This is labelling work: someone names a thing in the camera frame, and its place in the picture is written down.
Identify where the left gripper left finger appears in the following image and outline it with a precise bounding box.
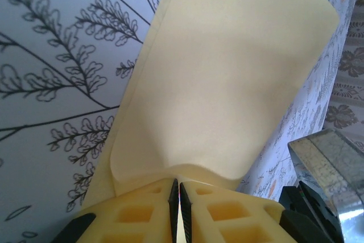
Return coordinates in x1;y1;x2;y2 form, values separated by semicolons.
65;179;179;243

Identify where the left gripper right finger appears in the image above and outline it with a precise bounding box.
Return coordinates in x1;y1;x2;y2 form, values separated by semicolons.
179;180;288;243

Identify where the yellow cloth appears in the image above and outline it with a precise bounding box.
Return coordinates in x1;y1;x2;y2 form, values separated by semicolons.
81;0;341;208

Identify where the long aluminium frame rail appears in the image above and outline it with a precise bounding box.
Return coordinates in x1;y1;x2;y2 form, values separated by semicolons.
287;128;364;228

